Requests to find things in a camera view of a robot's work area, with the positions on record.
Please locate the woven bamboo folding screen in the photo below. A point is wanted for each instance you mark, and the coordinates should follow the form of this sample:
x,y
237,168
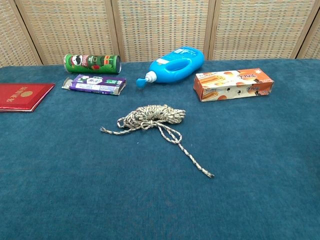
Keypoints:
x,y
160,25

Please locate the blue carpet table cover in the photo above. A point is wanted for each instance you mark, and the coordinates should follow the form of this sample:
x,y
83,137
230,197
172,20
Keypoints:
x,y
75,175

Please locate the red certificate book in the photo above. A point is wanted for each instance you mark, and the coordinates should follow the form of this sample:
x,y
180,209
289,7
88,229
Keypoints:
x,y
22,97

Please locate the green Pringles can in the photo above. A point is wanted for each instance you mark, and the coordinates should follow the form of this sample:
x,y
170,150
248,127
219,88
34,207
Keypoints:
x,y
95,63

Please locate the blue detergent bottle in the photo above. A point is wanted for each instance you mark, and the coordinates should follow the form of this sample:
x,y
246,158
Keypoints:
x,y
190,62

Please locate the orange snack box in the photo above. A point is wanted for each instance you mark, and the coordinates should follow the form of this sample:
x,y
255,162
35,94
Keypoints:
x,y
232,85

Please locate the purple toothpaste box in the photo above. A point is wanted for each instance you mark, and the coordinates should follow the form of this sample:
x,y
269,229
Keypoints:
x,y
100,83

